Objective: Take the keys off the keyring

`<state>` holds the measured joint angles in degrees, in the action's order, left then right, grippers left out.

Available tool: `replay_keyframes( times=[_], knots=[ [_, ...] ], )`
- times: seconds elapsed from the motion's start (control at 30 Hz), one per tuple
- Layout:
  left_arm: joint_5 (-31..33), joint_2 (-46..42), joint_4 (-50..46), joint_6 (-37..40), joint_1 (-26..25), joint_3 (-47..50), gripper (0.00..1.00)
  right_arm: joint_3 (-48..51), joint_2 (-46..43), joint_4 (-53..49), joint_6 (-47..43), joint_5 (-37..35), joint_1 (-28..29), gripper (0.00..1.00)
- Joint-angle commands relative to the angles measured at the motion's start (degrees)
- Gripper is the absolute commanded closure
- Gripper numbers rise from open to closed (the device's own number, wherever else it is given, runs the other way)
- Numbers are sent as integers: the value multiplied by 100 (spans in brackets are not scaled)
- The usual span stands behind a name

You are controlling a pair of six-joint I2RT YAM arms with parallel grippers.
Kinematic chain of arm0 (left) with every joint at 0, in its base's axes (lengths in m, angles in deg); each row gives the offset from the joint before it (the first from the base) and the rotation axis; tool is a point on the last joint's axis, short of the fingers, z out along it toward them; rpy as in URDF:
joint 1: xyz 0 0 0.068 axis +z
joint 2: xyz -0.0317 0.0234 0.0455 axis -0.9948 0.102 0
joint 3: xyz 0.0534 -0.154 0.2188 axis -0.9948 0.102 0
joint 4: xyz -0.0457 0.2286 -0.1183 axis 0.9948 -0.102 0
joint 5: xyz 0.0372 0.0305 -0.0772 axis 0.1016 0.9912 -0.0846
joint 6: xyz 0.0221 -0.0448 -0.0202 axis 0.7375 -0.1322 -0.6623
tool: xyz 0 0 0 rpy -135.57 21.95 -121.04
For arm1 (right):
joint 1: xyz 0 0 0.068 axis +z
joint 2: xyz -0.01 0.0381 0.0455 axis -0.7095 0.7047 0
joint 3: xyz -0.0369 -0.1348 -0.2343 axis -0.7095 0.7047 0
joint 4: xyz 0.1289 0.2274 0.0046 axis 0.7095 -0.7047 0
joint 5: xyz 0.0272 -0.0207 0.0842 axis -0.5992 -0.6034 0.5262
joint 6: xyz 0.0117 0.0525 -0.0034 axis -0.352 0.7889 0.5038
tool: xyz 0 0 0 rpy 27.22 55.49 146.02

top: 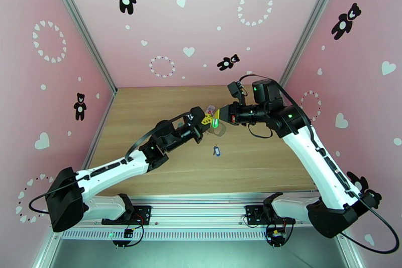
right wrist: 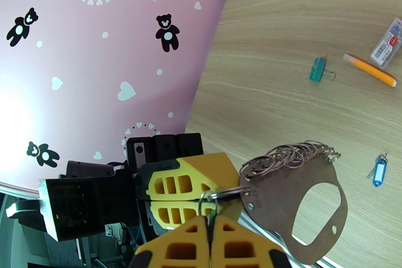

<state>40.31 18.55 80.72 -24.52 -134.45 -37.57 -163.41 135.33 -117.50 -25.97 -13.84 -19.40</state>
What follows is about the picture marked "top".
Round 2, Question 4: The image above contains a brown keyring holder with chain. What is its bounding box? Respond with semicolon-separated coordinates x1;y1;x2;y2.
207;123;228;136

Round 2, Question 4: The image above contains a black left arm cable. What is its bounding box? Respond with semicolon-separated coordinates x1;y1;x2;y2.
28;112;192;215

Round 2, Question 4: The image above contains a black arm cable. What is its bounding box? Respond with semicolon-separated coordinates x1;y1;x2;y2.
28;112;192;215
237;73;400;254

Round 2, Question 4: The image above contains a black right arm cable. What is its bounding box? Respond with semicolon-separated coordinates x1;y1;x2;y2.
237;73;400;254

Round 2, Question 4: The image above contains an aluminium table edge rail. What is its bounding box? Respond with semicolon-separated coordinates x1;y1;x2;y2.
83;87;119;169

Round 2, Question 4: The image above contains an aluminium corner post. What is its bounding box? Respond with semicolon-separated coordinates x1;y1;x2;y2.
42;0;119;93
275;0;349;93

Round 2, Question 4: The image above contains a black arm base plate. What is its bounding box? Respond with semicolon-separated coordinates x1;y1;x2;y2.
245;205;268;226
101;205;152;226

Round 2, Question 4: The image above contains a wide aluminium base rail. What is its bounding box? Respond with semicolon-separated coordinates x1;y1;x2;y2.
50;193;318;242

